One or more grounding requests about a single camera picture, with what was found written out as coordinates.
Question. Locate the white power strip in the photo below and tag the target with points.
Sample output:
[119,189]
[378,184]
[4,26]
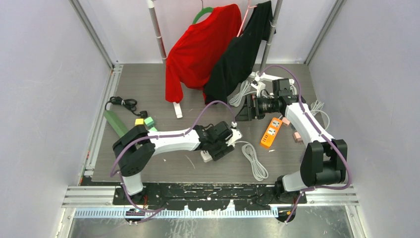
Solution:
[206,156]

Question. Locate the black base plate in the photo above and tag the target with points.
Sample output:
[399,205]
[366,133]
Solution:
[214,196]

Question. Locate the pink hanger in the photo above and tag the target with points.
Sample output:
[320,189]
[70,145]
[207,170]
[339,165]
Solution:
[250,7]

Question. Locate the pink plug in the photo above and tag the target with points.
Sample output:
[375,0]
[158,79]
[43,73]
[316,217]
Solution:
[285,121]
[297,137]

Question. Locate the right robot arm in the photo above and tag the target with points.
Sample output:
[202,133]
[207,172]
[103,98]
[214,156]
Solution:
[324,162]

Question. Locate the clothes rack right pole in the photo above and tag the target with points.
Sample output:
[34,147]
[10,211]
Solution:
[273,24]

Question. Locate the red shirt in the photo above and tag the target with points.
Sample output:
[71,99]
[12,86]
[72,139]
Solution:
[192,58]

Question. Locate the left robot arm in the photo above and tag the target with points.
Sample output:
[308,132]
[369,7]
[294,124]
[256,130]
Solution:
[134,149]

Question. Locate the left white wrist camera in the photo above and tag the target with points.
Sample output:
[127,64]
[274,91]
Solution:
[236,135]

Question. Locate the yellow plug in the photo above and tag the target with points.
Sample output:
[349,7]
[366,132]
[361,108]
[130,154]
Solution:
[139,121]

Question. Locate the clothes rack pole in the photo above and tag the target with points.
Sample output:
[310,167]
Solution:
[273,24]
[153,15]

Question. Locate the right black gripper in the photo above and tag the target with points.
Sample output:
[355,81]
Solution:
[246,114]

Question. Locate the clothes rack left pole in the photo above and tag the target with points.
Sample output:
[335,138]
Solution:
[153,15]

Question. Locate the green hanger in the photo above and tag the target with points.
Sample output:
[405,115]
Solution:
[201,13]

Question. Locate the black shirt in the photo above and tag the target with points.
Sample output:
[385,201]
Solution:
[236,63]

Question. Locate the orange power strip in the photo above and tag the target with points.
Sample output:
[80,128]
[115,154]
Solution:
[271,132]

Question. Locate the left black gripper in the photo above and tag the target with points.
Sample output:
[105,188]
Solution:
[216,154]

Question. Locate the green power strip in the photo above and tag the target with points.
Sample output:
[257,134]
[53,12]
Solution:
[116,123]

